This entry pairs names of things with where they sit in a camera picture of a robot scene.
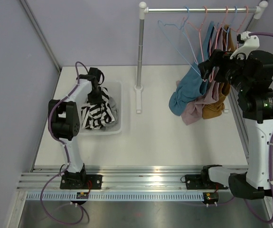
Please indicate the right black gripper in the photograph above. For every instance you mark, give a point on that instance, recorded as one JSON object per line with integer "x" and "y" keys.
{"x": 219, "y": 59}

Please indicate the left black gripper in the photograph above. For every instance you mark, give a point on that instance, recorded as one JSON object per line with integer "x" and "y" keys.
{"x": 97, "y": 100}

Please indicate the grey tank top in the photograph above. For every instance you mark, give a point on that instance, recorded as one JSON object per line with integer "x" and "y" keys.
{"x": 114, "y": 111}

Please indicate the black white striped tank top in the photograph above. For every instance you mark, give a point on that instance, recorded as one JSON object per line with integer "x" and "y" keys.
{"x": 95, "y": 117}

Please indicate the teal blue tank top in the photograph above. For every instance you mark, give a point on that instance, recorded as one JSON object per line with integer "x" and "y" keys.
{"x": 191, "y": 86}

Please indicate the light blue hanger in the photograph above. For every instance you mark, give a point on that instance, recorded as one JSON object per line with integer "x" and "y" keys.
{"x": 180, "y": 29}

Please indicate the pink mauve tank top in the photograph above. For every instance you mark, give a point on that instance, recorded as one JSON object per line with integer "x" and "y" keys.
{"x": 193, "y": 110}

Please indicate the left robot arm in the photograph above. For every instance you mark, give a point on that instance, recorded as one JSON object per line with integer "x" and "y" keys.
{"x": 64, "y": 120}

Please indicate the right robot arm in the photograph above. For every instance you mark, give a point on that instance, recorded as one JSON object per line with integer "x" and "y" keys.
{"x": 251, "y": 76}

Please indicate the mustard brown tank top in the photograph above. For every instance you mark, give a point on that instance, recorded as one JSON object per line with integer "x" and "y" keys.
{"x": 217, "y": 93}

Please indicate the white plastic basket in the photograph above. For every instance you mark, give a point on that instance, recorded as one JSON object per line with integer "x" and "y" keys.
{"x": 114, "y": 90}

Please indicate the metal clothes rack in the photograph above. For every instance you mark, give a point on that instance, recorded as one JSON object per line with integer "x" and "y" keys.
{"x": 144, "y": 10}

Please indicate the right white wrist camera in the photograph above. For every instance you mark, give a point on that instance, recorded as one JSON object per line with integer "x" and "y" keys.
{"x": 248, "y": 44}

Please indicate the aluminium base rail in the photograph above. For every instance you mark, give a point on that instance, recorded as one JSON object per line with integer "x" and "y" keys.
{"x": 118, "y": 178}

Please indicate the white slotted cable duct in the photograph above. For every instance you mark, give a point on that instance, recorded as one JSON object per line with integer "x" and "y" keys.
{"x": 115, "y": 196}

